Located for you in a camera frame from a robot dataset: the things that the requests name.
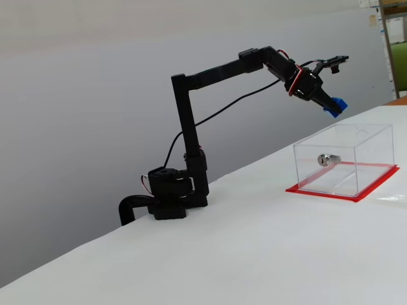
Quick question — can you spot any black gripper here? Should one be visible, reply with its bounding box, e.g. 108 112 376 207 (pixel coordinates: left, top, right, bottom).
287 67 343 115

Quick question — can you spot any blue lego brick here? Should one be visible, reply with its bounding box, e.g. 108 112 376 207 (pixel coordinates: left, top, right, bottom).
322 95 349 119

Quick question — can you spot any transparent plastic box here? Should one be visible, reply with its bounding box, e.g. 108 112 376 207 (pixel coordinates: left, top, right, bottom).
293 123 395 198

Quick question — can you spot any white cardboard box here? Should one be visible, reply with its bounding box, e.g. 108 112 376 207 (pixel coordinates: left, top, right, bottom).
386 15 407 45

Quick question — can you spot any silver lock cylinder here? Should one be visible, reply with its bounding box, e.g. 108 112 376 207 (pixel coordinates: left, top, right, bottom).
317 153 342 168

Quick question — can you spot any green panel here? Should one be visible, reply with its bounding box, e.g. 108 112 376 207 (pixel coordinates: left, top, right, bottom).
390 41 407 98

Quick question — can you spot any black table clamp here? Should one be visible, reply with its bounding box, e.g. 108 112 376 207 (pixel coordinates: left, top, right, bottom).
118 194 156 227

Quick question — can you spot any black wrist camera board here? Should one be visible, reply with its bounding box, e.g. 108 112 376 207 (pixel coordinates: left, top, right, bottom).
313 55 350 76

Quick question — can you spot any grey metal shelf post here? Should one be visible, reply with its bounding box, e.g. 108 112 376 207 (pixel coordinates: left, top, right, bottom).
378 0 401 100

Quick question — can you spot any thin black camera cable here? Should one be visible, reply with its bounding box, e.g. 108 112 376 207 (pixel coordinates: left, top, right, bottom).
163 58 328 168

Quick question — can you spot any red tape frame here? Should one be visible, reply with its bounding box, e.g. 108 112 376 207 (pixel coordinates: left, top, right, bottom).
285 161 401 203

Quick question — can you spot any red white servo wire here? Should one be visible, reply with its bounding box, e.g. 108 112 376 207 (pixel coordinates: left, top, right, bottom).
141 173 153 196

